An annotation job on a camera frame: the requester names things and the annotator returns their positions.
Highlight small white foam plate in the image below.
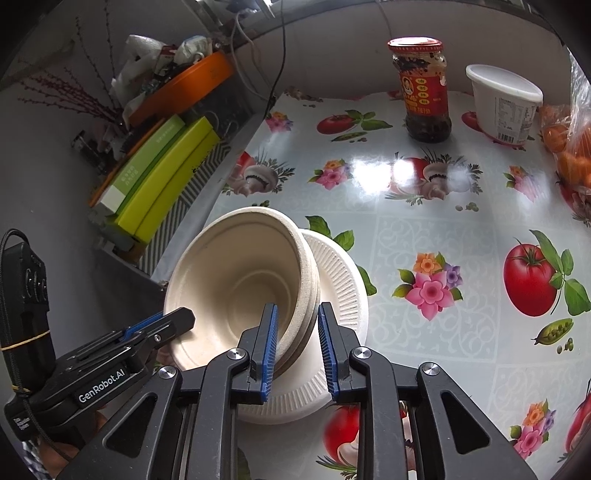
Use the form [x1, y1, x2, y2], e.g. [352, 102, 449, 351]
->
[238, 229, 369, 425]

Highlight small beige paper bowl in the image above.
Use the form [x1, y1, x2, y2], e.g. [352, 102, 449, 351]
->
[164, 207, 298, 370]

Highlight medium beige paper bowl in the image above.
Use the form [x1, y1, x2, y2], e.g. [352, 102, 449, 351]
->
[270, 209, 321, 378]

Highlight left hand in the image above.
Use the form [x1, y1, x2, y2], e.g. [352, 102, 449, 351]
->
[39, 410, 107, 479]

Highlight striped tray box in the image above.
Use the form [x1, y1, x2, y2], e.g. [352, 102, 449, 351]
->
[137, 141, 230, 276]

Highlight lime green box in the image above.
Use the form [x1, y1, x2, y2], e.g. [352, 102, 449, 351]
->
[113, 117, 221, 244]

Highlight fruit print tablecloth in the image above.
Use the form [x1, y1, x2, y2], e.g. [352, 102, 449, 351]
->
[153, 92, 590, 479]

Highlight green white flat box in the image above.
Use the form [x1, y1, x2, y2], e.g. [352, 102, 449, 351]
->
[92, 115, 185, 216]

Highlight red dried branches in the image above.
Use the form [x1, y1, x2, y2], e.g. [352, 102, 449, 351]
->
[18, 0, 126, 126]

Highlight orange round tray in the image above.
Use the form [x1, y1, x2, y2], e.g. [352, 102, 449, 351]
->
[129, 52, 235, 127]

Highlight plastic bag of oranges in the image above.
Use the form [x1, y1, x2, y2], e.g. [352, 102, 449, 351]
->
[539, 52, 591, 227]

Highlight white plastic tub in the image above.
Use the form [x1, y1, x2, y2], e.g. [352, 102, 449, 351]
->
[466, 64, 544, 147]

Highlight chili sauce glass jar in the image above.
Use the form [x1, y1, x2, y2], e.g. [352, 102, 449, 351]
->
[388, 36, 452, 143]

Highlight black power cable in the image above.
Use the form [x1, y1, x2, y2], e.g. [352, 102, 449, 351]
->
[227, 0, 403, 121]

